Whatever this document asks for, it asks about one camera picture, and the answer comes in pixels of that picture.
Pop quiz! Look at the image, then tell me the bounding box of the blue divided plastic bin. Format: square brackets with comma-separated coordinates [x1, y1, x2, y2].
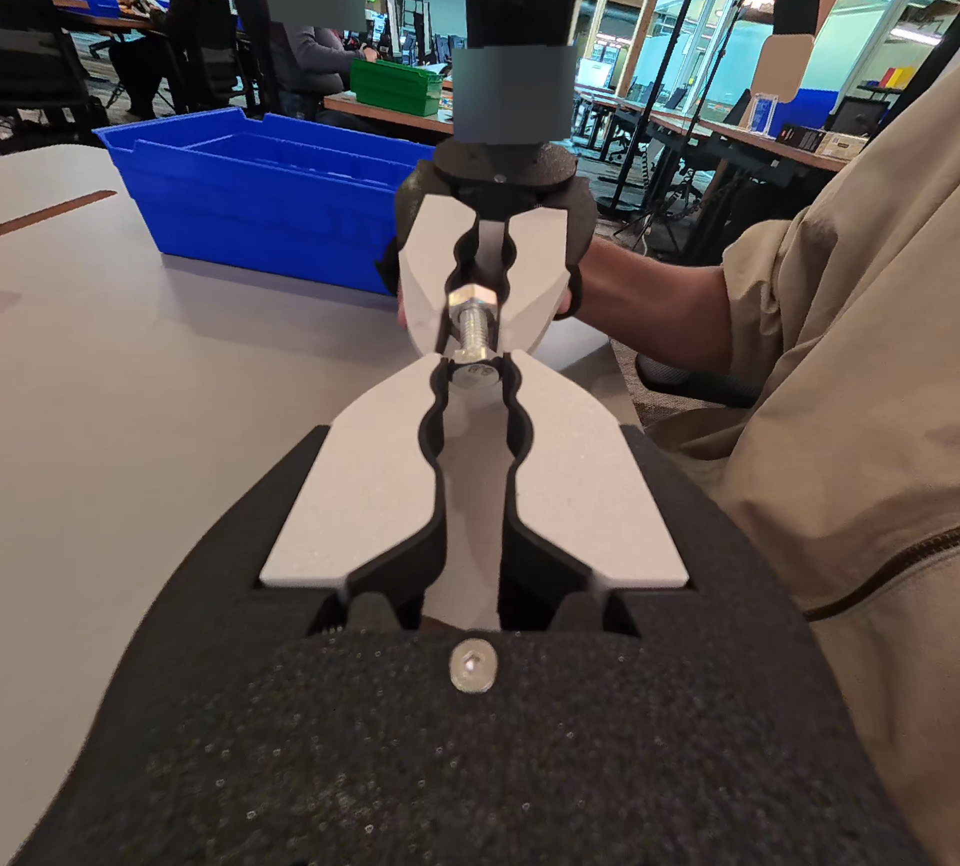
[93, 107, 438, 297]

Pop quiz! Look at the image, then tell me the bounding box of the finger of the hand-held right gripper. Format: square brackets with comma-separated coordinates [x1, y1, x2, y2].
[399, 194, 477, 357]
[493, 208, 576, 357]

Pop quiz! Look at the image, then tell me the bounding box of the silver hex bolt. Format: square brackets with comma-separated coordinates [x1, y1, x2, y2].
[447, 284, 498, 357]

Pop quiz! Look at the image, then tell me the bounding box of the black chair armrest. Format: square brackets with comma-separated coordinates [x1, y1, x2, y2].
[636, 352, 760, 411]

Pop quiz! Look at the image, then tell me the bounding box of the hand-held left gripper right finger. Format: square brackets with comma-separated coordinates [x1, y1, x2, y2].
[501, 350, 690, 629]

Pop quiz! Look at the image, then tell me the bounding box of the black pole stand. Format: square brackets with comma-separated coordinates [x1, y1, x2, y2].
[600, 0, 732, 218]

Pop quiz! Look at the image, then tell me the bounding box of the black cardboard box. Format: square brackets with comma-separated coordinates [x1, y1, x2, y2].
[776, 123, 871, 158]

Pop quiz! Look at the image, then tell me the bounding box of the silver hex nut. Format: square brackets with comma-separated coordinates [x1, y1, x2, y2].
[448, 344, 502, 391]

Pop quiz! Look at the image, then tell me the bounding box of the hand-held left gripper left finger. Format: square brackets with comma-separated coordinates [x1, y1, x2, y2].
[258, 353, 450, 629]

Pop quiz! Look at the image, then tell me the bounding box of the black office chair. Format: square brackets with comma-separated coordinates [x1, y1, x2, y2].
[0, 0, 110, 132]
[168, 0, 252, 121]

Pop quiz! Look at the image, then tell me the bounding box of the wooden top work table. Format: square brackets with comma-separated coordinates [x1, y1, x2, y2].
[324, 93, 456, 136]
[648, 112, 856, 267]

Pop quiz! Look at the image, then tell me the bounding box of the green plastic bin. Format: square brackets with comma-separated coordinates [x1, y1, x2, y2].
[350, 58, 445, 119]

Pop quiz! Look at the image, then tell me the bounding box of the person's right forearm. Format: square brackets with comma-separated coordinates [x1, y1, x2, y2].
[577, 236, 740, 376]

